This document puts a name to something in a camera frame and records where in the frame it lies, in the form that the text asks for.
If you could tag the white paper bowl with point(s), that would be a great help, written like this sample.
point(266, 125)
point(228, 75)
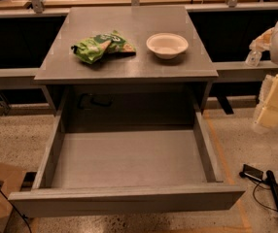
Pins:
point(167, 45)

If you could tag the grey drawer cabinet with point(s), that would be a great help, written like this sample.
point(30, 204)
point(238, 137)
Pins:
point(129, 91)

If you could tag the grey top drawer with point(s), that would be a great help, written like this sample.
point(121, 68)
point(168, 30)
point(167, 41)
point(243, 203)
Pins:
point(127, 154)

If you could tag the grey metal shelf rail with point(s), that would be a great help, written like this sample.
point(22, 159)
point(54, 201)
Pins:
point(229, 72)

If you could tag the black floor power strip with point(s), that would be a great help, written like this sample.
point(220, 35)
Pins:
point(256, 176)

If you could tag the green chip bag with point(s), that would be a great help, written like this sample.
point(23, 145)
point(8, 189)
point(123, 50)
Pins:
point(91, 49)

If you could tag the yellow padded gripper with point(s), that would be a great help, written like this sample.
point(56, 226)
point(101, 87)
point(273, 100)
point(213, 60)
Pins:
point(267, 108)

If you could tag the clear sanitizer pump bottle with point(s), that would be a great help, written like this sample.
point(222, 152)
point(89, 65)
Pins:
point(253, 58)

